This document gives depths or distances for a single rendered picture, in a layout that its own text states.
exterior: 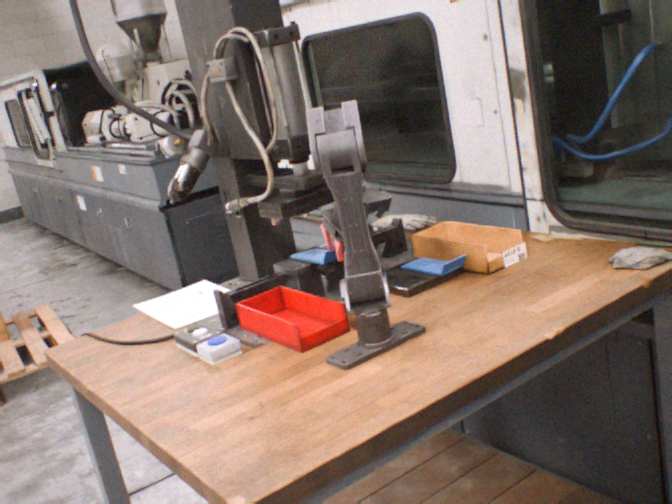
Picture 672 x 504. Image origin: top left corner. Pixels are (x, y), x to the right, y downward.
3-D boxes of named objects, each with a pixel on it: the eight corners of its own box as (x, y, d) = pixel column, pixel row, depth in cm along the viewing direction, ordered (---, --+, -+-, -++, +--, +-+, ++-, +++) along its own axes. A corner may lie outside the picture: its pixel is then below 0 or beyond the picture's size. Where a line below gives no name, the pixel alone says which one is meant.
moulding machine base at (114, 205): (23, 225, 950) (-1, 147, 924) (103, 202, 998) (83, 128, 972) (185, 312, 487) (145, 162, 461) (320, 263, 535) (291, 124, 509)
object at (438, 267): (446, 276, 170) (444, 263, 169) (400, 268, 183) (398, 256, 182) (468, 266, 174) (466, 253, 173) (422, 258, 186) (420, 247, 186)
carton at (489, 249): (489, 278, 172) (484, 245, 170) (415, 264, 192) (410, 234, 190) (527, 260, 179) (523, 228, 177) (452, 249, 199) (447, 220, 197)
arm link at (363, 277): (350, 294, 149) (316, 132, 136) (385, 288, 148) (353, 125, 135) (351, 309, 143) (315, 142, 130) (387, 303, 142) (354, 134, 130)
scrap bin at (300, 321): (302, 353, 149) (295, 325, 148) (241, 328, 170) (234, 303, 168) (350, 331, 156) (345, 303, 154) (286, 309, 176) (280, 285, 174)
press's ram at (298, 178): (287, 232, 171) (258, 99, 163) (233, 223, 192) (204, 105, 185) (351, 210, 181) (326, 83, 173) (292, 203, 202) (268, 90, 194)
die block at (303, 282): (302, 304, 177) (296, 274, 175) (280, 297, 185) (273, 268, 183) (370, 276, 188) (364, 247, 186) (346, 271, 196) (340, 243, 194)
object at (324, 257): (327, 264, 172) (325, 252, 171) (291, 256, 184) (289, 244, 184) (352, 257, 176) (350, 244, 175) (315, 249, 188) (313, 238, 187)
